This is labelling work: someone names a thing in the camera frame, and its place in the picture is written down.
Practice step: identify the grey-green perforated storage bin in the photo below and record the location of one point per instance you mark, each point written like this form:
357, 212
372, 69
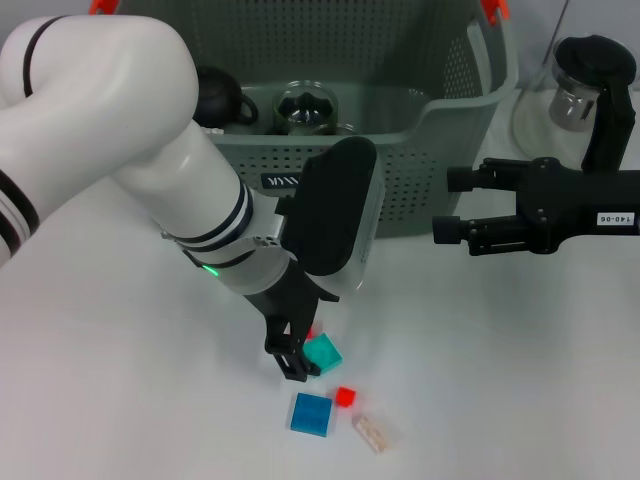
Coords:
425, 175

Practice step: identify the dark clay teapot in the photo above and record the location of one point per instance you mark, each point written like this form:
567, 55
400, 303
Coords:
215, 97

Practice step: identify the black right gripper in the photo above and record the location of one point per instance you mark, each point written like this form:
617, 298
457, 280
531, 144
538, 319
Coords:
575, 205

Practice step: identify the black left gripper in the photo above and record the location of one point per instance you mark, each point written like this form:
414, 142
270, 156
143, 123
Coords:
290, 305

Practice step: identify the small red sloped brick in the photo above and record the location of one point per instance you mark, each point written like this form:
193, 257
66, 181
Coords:
346, 396

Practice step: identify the blue four-stud brick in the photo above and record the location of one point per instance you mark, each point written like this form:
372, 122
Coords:
311, 414

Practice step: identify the long clear white brick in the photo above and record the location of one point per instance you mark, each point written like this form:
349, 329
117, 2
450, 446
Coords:
377, 432

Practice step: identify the teal square brick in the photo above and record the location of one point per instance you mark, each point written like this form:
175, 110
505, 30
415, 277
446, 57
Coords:
325, 352

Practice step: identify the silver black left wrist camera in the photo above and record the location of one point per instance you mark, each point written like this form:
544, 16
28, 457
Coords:
330, 210

